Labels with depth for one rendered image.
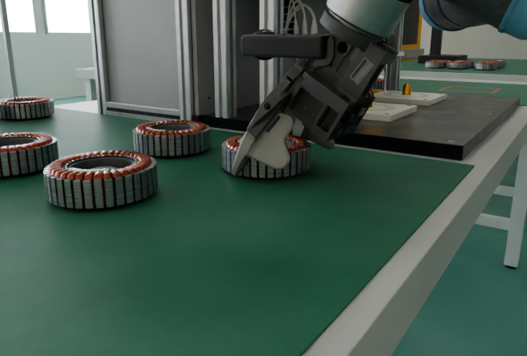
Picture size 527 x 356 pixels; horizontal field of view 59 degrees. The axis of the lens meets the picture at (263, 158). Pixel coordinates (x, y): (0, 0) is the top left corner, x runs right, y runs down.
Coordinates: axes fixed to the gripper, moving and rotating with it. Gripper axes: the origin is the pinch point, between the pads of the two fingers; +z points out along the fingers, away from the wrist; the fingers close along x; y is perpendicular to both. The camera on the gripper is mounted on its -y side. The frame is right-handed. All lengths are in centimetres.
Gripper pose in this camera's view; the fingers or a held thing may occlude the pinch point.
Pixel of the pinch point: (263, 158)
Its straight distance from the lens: 59.7
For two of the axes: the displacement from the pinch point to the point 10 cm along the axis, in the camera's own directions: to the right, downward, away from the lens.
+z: -4.1, 7.7, 5.0
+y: 7.0, 6.1, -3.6
